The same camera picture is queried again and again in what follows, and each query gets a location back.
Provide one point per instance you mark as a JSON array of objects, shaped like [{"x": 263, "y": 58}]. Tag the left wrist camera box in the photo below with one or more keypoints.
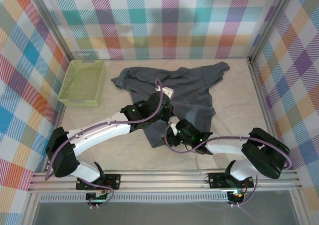
[{"x": 168, "y": 91}]

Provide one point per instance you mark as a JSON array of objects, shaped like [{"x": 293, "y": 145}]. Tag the aluminium side rail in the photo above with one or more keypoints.
[
  {"x": 61, "y": 115},
  {"x": 265, "y": 110}
]

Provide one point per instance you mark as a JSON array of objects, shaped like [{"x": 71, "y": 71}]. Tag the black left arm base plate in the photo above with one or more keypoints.
[{"x": 114, "y": 181}]

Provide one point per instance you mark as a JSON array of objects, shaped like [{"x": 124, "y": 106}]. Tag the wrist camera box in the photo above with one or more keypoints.
[
  {"x": 174, "y": 125},
  {"x": 168, "y": 91}
]

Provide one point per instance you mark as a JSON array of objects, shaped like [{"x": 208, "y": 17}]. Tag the aluminium corner post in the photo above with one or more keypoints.
[
  {"x": 271, "y": 23},
  {"x": 54, "y": 23}
]

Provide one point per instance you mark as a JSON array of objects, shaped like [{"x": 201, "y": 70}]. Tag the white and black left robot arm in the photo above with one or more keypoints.
[{"x": 99, "y": 135}]

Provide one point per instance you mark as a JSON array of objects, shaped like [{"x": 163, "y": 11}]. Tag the green plastic basket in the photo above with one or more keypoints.
[{"x": 82, "y": 85}]

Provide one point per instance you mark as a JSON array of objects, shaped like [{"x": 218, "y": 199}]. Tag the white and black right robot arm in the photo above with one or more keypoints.
[{"x": 264, "y": 155}]

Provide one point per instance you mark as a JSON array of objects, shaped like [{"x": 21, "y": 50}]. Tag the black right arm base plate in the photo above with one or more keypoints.
[{"x": 216, "y": 180}]

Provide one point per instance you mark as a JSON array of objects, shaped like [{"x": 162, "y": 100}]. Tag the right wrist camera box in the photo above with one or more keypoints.
[{"x": 174, "y": 125}]

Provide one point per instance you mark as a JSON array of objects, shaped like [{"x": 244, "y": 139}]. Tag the aluminium mounting rail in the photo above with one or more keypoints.
[{"x": 162, "y": 180}]

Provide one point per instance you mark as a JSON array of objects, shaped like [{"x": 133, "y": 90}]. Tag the circuit board with green light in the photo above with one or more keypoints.
[
  {"x": 236, "y": 195},
  {"x": 98, "y": 198}
]

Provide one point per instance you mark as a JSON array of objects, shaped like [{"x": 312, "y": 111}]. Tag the grey t-shirt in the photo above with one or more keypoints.
[{"x": 194, "y": 85}]

